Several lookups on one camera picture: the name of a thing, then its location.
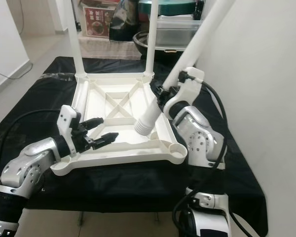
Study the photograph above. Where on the orange-lidded storage box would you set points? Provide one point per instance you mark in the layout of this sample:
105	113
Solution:
96	22

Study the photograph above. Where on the black tablecloth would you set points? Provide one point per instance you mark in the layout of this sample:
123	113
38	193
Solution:
118	190

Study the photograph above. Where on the black plastic bag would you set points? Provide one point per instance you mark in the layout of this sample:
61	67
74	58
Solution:
124	22

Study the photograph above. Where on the white plastic children table top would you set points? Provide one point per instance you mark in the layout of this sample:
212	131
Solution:
118	155

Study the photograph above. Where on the grey metal table leg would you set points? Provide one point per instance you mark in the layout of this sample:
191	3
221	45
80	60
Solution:
81	217

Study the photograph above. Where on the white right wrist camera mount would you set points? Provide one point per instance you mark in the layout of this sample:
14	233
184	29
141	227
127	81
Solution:
187	89

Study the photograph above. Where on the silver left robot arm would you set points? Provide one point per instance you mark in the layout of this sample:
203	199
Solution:
29	165

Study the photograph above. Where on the clear plastic storage bin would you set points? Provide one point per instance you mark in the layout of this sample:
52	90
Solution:
177	32

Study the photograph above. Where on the clear tape strip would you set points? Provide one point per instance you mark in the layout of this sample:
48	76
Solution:
60	75

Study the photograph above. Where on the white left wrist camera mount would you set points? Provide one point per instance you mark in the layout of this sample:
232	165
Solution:
67	116

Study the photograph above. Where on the black wok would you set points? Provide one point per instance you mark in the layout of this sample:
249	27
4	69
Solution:
138	44

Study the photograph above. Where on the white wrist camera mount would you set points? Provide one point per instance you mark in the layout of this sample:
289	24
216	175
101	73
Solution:
67	116
187	89

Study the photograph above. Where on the green round pot lid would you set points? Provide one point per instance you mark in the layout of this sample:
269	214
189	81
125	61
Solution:
172	6

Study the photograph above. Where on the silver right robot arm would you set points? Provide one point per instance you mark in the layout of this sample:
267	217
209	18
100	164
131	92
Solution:
200	133

